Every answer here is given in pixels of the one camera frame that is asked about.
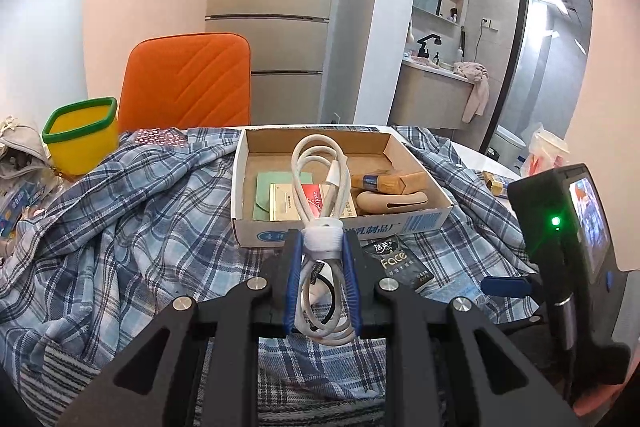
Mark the round beige vented disc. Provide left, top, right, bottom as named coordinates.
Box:
left=354, top=190, right=430, bottom=214

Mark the cardboard box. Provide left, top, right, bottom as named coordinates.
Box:
left=231, top=127, right=455, bottom=249

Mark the white toilet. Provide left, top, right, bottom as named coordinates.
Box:
left=492, top=125, right=526, bottom=168

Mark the black faucet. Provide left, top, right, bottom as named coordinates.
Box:
left=417, top=34, right=443, bottom=60

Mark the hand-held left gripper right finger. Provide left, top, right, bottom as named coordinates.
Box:
left=340, top=234, right=583, bottom=427

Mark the pink towel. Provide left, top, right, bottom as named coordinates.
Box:
left=452, top=62, right=491, bottom=124

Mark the grey striped cloth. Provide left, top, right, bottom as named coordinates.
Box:
left=37, top=337, right=261, bottom=427

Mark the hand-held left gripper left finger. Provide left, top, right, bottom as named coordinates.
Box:
left=57, top=229, right=306, bottom=427

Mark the blue printed packet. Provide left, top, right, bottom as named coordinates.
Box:
left=0, top=187, right=31, bottom=238

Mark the pink sequined fabric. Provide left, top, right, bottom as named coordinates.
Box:
left=132, top=129, right=188, bottom=145

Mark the yellow bin with green rim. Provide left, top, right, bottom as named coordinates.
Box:
left=41, top=97, right=120, bottom=180

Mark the blue-green packet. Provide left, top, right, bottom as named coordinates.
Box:
left=252, top=172, right=301, bottom=222

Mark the beige vanity cabinet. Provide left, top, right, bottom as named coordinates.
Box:
left=389, top=59, right=475, bottom=130

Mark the black door frame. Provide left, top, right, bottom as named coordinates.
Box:
left=480, top=0, right=593, bottom=152

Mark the blue plaid shirt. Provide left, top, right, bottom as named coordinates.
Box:
left=0, top=125, right=543, bottom=408

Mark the tan bar blue band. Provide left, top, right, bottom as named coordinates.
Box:
left=350, top=172, right=432, bottom=196

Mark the gold cigarette pack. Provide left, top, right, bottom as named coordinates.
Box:
left=270, top=182, right=307, bottom=223

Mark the orange padded chair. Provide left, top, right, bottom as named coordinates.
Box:
left=116, top=33, right=252, bottom=132

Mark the black tissue packet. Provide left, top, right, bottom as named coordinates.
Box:
left=361, top=233, right=435, bottom=293

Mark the plastic snack bag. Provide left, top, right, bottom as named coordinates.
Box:
left=525, top=123, right=571, bottom=175

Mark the red cigarette pack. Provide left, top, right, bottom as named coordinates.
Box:
left=300, top=182, right=358, bottom=218

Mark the gold wrapped packet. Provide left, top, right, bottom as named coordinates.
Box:
left=482, top=170, right=508, bottom=198

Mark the white cable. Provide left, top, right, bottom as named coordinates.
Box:
left=291, top=134, right=358, bottom=348

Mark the beige canvas bag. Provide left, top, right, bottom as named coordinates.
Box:
left=0, top=116, right=51, bottom=180

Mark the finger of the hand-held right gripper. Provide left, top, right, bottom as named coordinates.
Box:
left=481, top=274, right=540, bottom=299

